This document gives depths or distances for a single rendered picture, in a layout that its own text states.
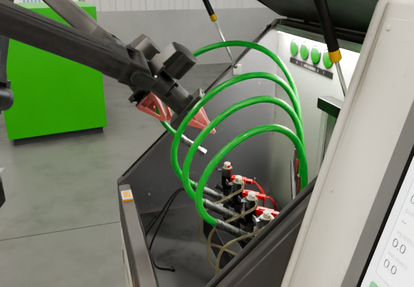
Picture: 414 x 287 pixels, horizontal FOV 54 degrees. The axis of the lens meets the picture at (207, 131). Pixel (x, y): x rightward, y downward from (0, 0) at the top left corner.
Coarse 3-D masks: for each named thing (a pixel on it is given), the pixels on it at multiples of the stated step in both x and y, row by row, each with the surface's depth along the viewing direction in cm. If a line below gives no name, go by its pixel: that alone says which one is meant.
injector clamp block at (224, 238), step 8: (232, 208) 112; (216, 216) 109; (208, 224) 109; (232, 224) 109; (208, 232) 110; (216, 232) 102; (224, 232) 102; (216, 240) 103; (224, 240) 99; (240, 240) 104; (216, 248) 103; (232, 248) 96; (240, 248) 96; (216, 256) 104; (224, 256) 97; (232, 256) 93; (224, 264) 98
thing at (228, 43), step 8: (200, 48) 102; (208, 48) 101; (216, 48) 101; (256, 48) 100; (264, 48) 100; (272, 56) 100; (280, 64) 101; (288, 72) 101; (288, 80) 102; (296, 96) 103; (160, 120) 109; (168, 128) 109
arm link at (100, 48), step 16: (0, 0) 70; (0, 16) 70; (16, 16) 71; (32, 16) 73; (0, 32) 72; (16, 32) 73; (32, 32) 74; (48, 32) 75; (64, 32) 76; (80, 32) 80; (48, 48) 77; (64, 48) 78; (80, 48) 79; (96, 48) 80; (112, 48) 83; (128, 48) 88; (96, 64) 83; (112, 64) 83; (128, 64) 84; (144, 64) 87; (128, 80) 87
